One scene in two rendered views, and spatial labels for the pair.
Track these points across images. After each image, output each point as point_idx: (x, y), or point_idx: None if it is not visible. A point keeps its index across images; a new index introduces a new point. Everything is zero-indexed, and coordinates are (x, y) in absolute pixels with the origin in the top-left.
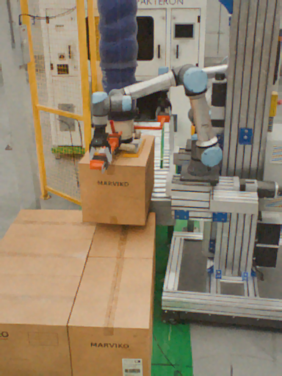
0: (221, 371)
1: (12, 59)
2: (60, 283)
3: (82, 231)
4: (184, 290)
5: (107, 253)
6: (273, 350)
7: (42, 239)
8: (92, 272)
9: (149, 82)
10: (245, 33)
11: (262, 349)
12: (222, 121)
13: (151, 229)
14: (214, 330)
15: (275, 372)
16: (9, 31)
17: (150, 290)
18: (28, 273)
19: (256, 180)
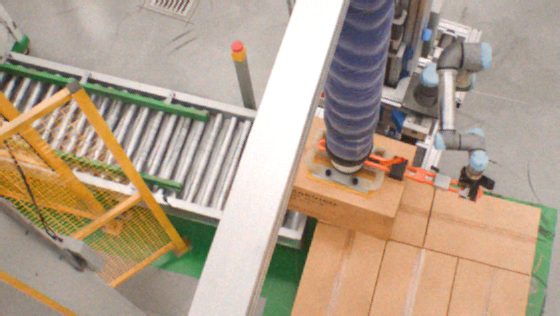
0: (488, 168)
1: (82, 279)
2: (467, 278)
3: (367, 248)
4: (415, 167)
5: (420, 226)
6: (470, 118)
7: (375, 295)
8: (453, 246)
9: (454, 99)
10: None
11: (468, 126)
12: (401, 40)
13: None
14: (439, 158)
15: (494, 127)
16: (66, 265)
17: (489, 196)
18: (445, 312)
19: (422, 44)
